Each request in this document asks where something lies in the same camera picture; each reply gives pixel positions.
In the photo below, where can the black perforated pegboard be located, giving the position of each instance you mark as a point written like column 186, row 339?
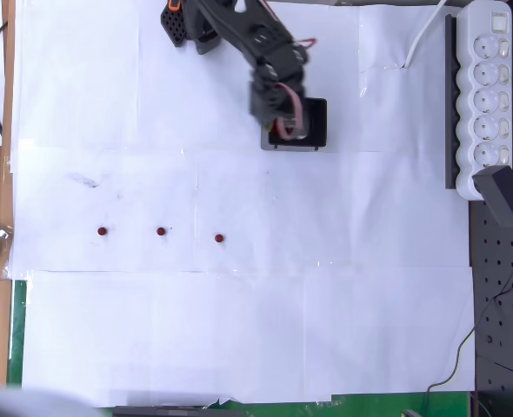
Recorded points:
column 500, row 304

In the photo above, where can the blurry grey object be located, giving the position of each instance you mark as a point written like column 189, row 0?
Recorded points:
column 21, row 401

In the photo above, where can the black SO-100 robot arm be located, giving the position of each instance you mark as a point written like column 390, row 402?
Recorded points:
column 239, row 26

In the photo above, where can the black power adapter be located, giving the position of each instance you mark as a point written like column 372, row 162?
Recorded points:
column 500, row 195

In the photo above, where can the white power strip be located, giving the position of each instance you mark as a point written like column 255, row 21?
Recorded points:
column 482, row 130

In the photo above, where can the green cutting mat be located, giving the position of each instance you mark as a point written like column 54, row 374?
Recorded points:
column 17, row 330

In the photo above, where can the black flat device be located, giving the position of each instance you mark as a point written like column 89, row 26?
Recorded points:
column 174, row 412

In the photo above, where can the white paper table cover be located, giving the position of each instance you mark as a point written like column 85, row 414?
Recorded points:
column 256, row 326

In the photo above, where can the black open box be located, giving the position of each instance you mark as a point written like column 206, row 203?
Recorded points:
column 319, row 126

